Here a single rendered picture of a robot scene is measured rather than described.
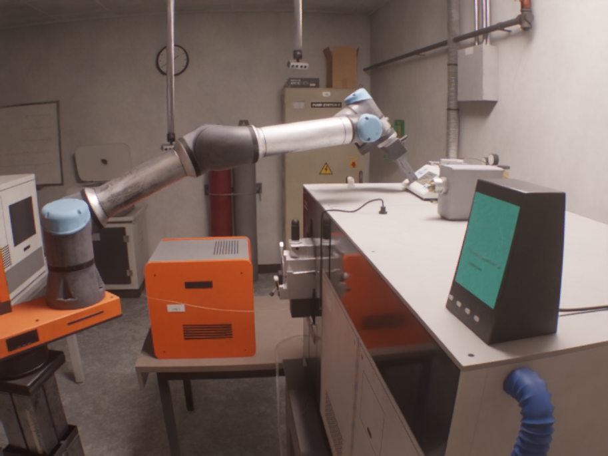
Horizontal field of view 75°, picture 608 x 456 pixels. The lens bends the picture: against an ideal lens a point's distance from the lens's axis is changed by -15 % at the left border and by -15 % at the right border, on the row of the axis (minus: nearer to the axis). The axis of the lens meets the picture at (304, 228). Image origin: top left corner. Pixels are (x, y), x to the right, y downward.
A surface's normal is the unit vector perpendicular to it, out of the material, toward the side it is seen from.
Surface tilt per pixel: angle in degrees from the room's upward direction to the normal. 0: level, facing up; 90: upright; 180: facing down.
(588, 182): 90
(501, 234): 80
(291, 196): 90
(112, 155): 105
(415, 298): 0
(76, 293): 72
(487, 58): 90
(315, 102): 90
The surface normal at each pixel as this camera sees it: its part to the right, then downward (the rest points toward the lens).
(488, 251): -0.97, -0.12
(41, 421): 1.00, 0.01
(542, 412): -0.18, -0.01
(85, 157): 0.14, 0.48
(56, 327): 0.81, 0.14
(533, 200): 0.17, 0.21
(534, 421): -0.56, -0.64
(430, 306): 0.00, -0.97
